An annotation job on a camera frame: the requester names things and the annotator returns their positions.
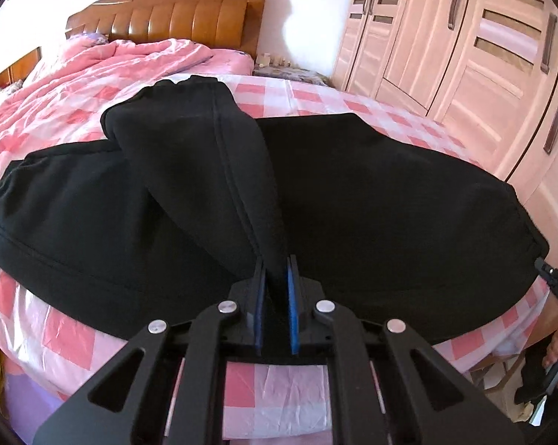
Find black pants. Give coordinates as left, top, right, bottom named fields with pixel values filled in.
left=0, top=76, right=550, bottom=343

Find pink wooden wardrobe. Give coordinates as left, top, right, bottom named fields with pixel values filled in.
left=332, top=0, right=558, bottom=267

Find pink crumpled quilt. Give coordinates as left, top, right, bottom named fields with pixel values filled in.
left=0, top=32, right=255, bottom=150

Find floral pillow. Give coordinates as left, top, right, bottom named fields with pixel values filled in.
left=253, top=53, right=332, bottom=88

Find brown wooden nightstand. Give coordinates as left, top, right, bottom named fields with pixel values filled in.
left=0, top=47, right=42, bottom=88

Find brown padded wooden headboard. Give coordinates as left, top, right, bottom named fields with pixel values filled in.
left=65, top=0, right=266, bottom=56

